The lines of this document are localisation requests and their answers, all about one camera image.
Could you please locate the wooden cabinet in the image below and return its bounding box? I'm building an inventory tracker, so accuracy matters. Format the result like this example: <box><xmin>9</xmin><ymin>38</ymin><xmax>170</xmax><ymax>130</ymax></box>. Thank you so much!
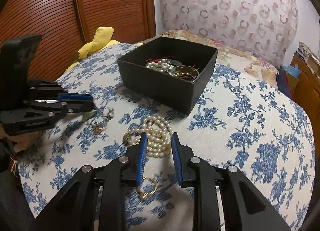
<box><xmin>291</xmin><ymin>53</ymin><xmax>320</xmax><ymax>114</ymax></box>

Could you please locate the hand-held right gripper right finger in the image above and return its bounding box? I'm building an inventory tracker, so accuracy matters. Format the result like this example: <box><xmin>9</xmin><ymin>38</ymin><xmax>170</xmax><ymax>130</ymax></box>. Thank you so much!
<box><xmin>171</xmin><ymin>132</ymin><xmax>292</xmax><ymax>231</ymax></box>

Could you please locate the white pearl bracelet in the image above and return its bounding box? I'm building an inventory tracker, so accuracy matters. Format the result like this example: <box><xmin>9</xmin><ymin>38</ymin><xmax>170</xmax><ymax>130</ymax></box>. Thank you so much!
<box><xmin>146</xmin><ymin>58</ymin><xmax>171</xmax><ymax>72</ymax></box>

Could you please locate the blue paper bag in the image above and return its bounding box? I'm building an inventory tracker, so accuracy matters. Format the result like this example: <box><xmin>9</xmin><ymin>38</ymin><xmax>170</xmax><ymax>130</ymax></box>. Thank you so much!
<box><xmin>281</xmin><ymin>64</ymin><xmax>302</xmax><ymax>78</ymax></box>

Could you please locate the cream pearl necklace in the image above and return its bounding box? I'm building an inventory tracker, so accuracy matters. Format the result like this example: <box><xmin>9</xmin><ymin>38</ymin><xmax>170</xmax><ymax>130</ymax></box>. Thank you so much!
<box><xmin>123</xmin><ymin>117</ymin><xmax>173</xmax><ymax>158</ymax></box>

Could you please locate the gold ring bracelet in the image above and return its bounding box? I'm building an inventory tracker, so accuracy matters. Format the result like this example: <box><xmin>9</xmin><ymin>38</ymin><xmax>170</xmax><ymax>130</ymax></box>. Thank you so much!
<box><xmin>137</xmin><ymin>176</ymin><xmax>158</xmax><ymax>200</ymax></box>

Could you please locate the stack of patterned cloth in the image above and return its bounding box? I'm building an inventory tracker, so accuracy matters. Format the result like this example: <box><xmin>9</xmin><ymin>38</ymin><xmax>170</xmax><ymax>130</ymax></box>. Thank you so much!
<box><xmin>297</xmin><ymin>41</ymin><xmax>312</xmax><ymax>58</ymax></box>

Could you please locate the wooden bead bracelet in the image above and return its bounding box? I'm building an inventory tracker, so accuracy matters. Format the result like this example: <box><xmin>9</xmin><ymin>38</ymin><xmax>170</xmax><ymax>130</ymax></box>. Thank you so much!
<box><xmin>172</xmin><ymin>65</ymin><xmax>200</xmax><ymax>83</ymax></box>

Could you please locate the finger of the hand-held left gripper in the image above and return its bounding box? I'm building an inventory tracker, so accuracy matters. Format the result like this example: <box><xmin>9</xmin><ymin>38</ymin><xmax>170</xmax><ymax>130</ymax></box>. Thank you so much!
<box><xmin>29</xmin><ymin>100</ymin><xmax>99</xmax><ymax>122</ymax></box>
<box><xmin>27</xmin><ymin>78</ymin><xmax>93</xmax><ymax>103</ymax></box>

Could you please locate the person's left hand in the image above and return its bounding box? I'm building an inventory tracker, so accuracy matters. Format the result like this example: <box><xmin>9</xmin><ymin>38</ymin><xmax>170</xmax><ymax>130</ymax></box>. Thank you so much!
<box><xmin>11</xmin><ymin>130</ymin><xmax>38</xmax><ymax>153</ymax></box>

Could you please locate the dark blue blanket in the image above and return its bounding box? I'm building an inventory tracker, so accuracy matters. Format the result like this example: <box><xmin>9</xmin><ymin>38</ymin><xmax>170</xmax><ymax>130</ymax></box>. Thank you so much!
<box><xmin>276</xmin><ymin>66</ymin><xmax>293</xmax><ymax>98</ymax></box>

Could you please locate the black box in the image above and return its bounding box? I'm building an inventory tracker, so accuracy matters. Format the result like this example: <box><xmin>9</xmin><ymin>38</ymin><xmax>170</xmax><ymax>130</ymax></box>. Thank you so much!
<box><xmin>117</xmin><ymin>36</ymin><xmax>218</xmax><ymax>116</ymax></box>

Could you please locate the yellow plush toy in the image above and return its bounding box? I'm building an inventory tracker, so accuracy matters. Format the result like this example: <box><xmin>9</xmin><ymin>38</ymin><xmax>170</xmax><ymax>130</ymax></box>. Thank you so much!
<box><xmin>72</xmin><ymin>27</ymin><xmax>143</xmax><ymax>69</ymax></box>

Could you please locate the cardboard box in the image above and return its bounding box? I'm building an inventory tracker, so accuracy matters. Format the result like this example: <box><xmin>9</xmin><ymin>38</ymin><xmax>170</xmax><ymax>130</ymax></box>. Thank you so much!
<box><xmin>307</xmin><ymin>53</ymin><xmax>320</xmax><ymax>73</ymax></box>

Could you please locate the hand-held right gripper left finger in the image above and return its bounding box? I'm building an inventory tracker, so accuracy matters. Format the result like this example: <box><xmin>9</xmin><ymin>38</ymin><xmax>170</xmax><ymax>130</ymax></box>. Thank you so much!
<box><xmin>35</xmin><ymin>132</ymin><xmax>148</xmax><ymax>231</ymax></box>

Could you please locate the blue floral tablecloth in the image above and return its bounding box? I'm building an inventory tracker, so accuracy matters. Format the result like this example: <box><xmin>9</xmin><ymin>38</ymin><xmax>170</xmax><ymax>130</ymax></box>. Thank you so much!
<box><xmin>19</xmin><ymin>43</ymin><xmax>317</xmax><ymax>231</ymax></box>

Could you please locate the circle patterned curtain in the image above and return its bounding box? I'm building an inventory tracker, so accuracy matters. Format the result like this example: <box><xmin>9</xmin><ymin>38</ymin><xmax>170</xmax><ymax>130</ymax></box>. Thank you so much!
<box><xmin>159</xmin><ymin>0</ymin><xmax>299</xmax><ymax>68</ymax></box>

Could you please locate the wooden louvered wardrobe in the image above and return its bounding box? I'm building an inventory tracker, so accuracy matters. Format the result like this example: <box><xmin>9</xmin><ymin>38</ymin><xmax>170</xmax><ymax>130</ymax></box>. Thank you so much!
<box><xmin>0</xmin><ymin>0</ymin><xmax>157</xmax><ymax>91</ymax></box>

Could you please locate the thin chain pendant necklace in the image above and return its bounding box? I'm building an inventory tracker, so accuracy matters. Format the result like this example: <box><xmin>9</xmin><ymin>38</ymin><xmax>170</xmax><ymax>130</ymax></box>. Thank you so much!
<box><xmin>82</xmin><ymin>107</ymin><xmax>115</xmax><ymax>136</ymax></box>

